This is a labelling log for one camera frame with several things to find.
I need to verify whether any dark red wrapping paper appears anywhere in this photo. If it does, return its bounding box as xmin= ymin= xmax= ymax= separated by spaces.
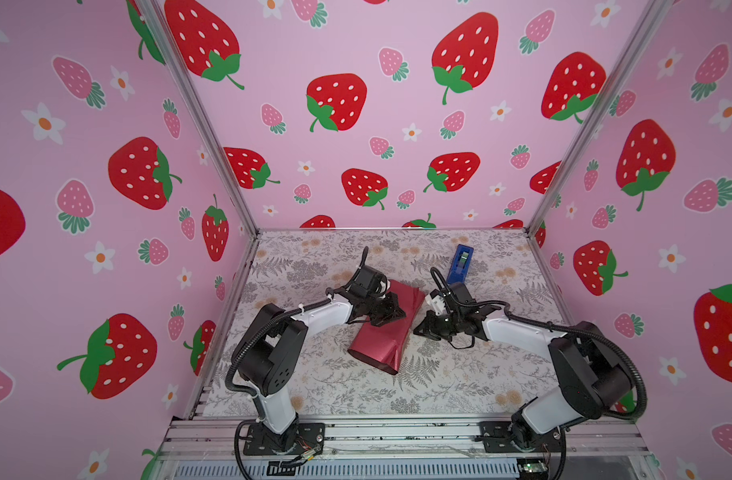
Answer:
xmin=348 ymin=282 xmax=425 ymax=375

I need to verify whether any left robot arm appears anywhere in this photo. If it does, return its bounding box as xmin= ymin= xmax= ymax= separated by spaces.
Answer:
xmin=224 ymin=265 xmax=407 ymax=437

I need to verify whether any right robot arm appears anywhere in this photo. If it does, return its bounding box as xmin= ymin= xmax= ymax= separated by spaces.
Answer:
xmin=414 ymin=283 xmax=648 ymax=451

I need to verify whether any blue tape dispenser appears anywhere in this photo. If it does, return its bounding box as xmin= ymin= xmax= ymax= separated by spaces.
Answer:
xmin=447 ymin=244 xmax=474 ymax=284

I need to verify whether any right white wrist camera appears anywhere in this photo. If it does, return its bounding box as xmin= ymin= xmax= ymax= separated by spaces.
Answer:
xmin=425 ymin=291 xmax=448 ymax=316

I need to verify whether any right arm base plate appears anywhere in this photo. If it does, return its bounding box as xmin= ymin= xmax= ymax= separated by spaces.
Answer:
xmin=475 ymin=421 xmax=564 ymax=454

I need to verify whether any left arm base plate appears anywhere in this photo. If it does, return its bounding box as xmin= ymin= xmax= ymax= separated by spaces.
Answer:
xmin=241 ymin=423 xmax=326 ymax=456

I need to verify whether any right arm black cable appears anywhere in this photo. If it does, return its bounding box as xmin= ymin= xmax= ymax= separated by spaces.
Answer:
xmin=430 ymin=266 xmax=649 ymax=480

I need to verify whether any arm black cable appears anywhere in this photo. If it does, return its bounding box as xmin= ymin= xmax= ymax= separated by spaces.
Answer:
xmin=430 ymin=266 xmax=649 ymax=480
xmin=224 ymin=245 xmax=373 ymax=480

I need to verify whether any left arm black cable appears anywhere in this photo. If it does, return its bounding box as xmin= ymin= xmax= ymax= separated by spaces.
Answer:
xmin=224 ymin=245 xmax=373 ymax=480

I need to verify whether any aluminium rail frame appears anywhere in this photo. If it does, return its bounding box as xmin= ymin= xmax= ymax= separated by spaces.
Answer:
xmin=151 ymin=415 xmax=666 ymax=479

